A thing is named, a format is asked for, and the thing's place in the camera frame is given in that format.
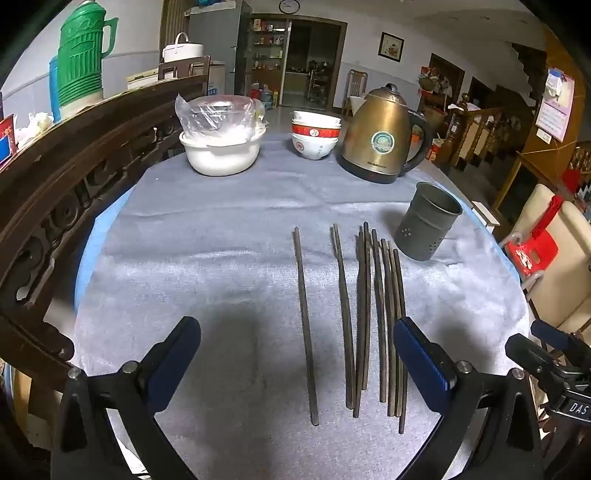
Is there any red and white bowl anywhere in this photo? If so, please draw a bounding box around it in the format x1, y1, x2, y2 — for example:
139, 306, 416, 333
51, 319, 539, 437
291, 122, 341, 140

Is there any white rice cooker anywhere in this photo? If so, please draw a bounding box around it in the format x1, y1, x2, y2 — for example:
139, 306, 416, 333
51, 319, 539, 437
161, 32, 206, 64

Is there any white crumpled plastic bag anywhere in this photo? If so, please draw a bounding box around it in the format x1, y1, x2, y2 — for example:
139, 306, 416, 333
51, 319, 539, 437
15, 112, 56, 145

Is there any blue table cover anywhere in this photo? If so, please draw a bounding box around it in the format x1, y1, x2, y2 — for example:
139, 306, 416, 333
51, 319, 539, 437
74, 187, 137, 305

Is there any wall calendar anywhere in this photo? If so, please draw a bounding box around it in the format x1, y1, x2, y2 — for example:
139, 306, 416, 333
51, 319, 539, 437
534, 67, 576, 143

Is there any dark wooden chair back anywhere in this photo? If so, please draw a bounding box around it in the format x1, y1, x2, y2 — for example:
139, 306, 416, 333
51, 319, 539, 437
157, 56, 212, 83

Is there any row of dark chopsticks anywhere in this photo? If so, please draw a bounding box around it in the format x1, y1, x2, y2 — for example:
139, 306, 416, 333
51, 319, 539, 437
291, 222, 409, 435

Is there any grey table cloth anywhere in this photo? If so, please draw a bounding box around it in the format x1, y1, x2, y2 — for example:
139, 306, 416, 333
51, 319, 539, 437
73, 124, 530, 480

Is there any glass-door shelf cabinet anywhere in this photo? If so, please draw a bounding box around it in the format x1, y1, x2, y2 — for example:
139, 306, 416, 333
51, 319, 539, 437
246, 18, 290, 108

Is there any red and blue box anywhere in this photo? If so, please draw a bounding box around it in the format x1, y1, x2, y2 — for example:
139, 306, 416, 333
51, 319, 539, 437
0, 114, 20, 166

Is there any gold electric kettle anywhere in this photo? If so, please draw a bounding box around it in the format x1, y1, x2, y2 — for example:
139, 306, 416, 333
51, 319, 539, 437
336, 84, 434, 184

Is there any green thermos flask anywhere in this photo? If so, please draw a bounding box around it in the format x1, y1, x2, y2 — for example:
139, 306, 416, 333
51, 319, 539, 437
58, 0, 119, 120

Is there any light wooden chair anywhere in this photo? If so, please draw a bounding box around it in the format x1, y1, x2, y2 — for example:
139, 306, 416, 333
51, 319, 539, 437
343, 69, 369, 117

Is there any carved dark wooden chair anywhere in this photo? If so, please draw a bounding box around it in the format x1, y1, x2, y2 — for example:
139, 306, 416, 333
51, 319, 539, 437
0, 74, 208, 398

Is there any clear plastic bag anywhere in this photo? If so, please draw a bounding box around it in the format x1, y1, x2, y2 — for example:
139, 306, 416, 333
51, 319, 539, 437
174, 92, 267, 145

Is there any plain white bowl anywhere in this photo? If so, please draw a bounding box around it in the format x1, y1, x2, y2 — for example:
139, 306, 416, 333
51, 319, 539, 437
292, 110, 342, 128

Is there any wooden stair railing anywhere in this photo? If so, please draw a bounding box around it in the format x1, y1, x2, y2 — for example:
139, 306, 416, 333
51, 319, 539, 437
442, 92, 525, 172

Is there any white bowl with red mark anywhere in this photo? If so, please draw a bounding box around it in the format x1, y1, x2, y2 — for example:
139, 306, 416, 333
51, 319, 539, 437
292, 134, 340, 161

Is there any red strap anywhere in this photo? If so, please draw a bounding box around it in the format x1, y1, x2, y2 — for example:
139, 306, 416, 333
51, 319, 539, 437
532, 195, 565, 241

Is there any beige chair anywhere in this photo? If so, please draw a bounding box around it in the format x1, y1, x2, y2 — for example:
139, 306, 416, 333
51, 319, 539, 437
507, 183, 591, 335

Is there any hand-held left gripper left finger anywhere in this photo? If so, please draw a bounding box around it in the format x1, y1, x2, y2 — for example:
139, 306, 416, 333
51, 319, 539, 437
50, 316, 202, 480

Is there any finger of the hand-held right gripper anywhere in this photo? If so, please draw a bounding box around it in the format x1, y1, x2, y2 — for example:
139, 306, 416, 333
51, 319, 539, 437
530, 319, 591, 363
505, 333, 566, 398

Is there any red plastic stool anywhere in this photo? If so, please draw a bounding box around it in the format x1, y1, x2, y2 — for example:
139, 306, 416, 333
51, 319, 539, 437
505, 228, 560, 283

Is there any grey refrigerator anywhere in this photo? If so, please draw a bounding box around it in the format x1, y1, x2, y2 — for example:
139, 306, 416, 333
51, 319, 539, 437
186, 0, 253, 99

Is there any blue thermos flask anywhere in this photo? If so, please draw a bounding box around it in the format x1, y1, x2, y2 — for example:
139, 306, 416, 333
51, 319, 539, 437
48, 55, 63, 123

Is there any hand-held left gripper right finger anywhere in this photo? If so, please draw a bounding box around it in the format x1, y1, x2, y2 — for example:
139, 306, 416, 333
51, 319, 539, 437
393, 316, 546, 480

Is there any white plastic basin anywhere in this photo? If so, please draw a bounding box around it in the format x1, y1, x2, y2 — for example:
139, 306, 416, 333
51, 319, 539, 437
179, 124, 267, 177

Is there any grey perforated chopstick holder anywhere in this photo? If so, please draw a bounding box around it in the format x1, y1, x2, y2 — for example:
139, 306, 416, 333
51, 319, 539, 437
394, 181, 463, 262

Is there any framed wall picture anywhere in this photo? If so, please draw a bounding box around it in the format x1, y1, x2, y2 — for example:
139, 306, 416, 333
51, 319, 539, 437
377, 31, 406, 64

